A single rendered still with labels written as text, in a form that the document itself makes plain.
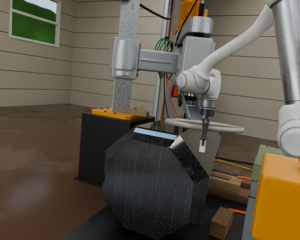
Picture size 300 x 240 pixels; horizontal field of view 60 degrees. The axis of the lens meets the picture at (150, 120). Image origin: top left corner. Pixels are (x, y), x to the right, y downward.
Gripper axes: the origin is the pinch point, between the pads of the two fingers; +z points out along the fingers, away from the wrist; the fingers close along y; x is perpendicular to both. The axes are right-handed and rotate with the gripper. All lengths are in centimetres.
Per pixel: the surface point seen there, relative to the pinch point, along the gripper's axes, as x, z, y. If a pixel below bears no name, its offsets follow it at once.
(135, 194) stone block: 42, 46, 29
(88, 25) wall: 431, -242, 670
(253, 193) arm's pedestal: -22.7, 11.4, -32.6
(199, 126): 2.8, -10.0, -1.4
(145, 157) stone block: 36.8, 17.9, 26.1
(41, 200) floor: 135, 79, 56
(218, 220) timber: -19, 67, 62
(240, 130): -19.3, -9.9, 9.9
